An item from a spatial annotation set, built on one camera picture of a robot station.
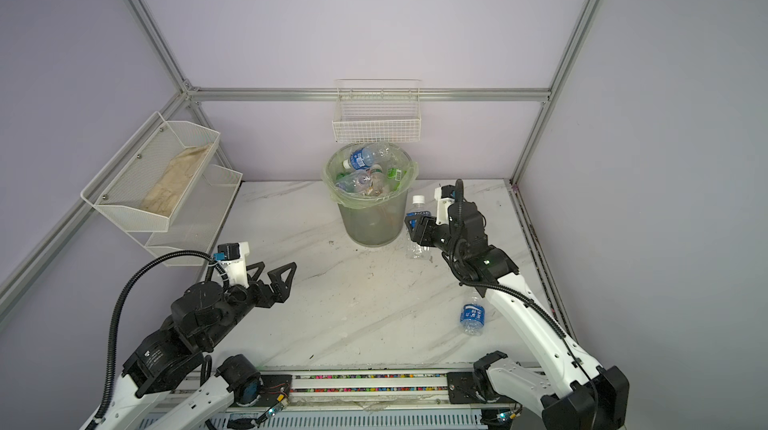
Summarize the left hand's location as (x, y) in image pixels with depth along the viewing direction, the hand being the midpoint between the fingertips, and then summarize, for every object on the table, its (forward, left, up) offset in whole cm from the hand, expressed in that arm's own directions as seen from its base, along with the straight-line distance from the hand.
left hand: (279, 268), depth 66 cm
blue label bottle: (-3, -48, -20) cm, 52 cm away
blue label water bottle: (+36, -15, +2) cm, 39 cm away
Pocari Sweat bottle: (+15, -32, +4) cm, 35 cm away
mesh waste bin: (+23, -21, -15) cm, 34 cm away
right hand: (+13, -30, +2) cm, 33 cm away
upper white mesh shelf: (+25, +40, +4) cm, 48 cm away
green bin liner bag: (+20, -14, +1) cm, 24 cm away
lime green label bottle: (+33, -26, -1) cm, 42 cm away
